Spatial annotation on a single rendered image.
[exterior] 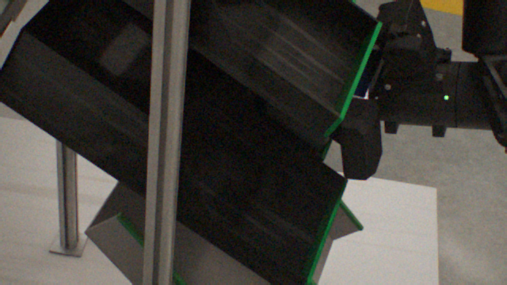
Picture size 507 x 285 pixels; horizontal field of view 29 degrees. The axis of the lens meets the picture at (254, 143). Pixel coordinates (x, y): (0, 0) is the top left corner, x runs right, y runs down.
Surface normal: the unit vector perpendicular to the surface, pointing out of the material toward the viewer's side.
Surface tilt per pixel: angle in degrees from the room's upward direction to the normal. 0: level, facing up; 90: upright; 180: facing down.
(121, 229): 90
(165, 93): 90
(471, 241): 0
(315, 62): 25
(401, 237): 0
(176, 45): 90
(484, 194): 0
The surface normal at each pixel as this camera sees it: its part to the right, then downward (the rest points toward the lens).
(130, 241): -0.30, 0.58
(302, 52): 0.49, -0.58
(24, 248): 0.10, -0.77
